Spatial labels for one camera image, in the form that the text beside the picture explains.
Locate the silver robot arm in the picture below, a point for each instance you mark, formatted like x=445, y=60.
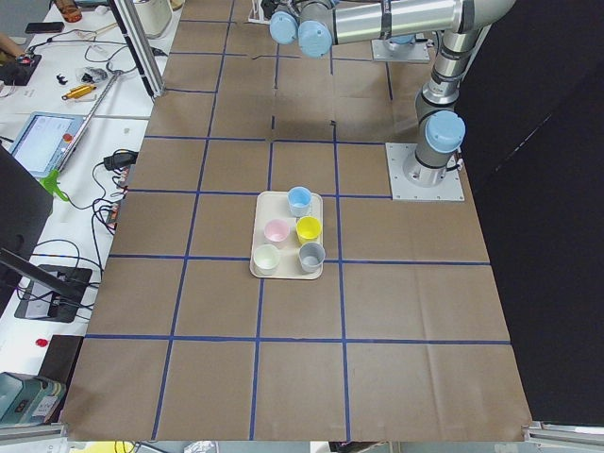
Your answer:
x=457, y=29
x=317, y=26

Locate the yellow plastic cup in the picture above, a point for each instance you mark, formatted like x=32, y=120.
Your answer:
x=308, y=229

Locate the pink plastic cup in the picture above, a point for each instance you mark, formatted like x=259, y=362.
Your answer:
x=276, y=232

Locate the blue cup on tray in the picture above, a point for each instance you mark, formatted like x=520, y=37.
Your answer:
x=299, y=200

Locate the grey plastic cup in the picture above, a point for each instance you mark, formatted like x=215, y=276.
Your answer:
x=311, y=257

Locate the pale green plastic cup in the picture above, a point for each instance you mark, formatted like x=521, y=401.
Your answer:
x=265, y=260

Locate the cream plastic tray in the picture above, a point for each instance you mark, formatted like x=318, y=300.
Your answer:
x=272, y=205

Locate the black power adapter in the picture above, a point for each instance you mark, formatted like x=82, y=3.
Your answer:
x=120, y=159

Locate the white reacher claw tool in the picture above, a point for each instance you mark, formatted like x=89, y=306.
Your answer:
x=50, y=182

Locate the teach pendant tablet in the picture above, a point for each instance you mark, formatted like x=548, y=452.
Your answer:
x=43, y=141

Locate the black monitor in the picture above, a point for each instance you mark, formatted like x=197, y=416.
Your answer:
x=54, y=293

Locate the black phone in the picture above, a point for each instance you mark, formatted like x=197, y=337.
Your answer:
x=44, y=27

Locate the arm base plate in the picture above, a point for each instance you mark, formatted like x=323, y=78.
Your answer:
x=409, y=52
x=411, y=181

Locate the aluminium frame post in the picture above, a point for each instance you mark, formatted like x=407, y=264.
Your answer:
x=131, y=28

